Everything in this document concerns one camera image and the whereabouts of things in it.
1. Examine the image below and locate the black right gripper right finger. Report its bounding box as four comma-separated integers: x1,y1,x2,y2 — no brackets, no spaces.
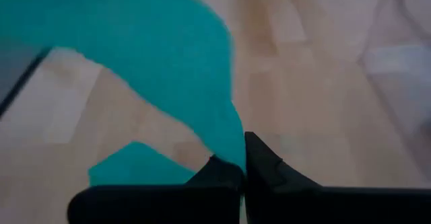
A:
244,131,431,224

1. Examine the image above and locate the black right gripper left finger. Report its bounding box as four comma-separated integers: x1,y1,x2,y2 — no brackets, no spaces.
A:
67,154,245,224

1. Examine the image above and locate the teal elastic bandage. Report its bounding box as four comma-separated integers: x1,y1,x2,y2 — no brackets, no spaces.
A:
0,0,247,188

